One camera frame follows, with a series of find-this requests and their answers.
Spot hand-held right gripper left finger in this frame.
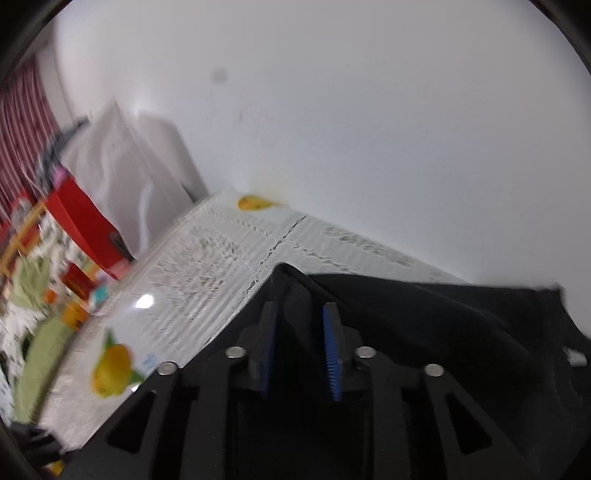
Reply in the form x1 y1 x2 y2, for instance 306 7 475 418
60 302 282 480

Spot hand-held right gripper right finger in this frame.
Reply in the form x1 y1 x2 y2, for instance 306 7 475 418
321 302 541 480

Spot black garment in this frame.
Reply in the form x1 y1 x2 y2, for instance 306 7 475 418
203 263 591 480

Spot dark clothes pile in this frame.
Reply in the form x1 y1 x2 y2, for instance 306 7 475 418
39 120 90 185

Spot fruit print tablecloth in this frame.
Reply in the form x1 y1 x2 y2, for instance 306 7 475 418
39 191 467 453

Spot orange juice bottle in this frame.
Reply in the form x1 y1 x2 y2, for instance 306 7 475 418
62 302 88 329

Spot red drink can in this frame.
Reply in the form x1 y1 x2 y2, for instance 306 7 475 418
62 265 95 298

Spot green blanket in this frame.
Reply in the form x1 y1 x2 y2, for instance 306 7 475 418
9 258 79 425

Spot red paper bag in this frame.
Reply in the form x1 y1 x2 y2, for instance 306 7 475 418
44 178 134 280

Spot white plastic bag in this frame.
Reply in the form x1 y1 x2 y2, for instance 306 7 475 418
60 99 208 259

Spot white printed bedding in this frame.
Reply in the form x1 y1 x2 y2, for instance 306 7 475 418
0 217 112 416

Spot red striped curtain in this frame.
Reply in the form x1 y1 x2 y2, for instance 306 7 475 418
0 60 61 222

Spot wooden bed frame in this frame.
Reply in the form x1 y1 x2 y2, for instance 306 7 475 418
0 200 47 278

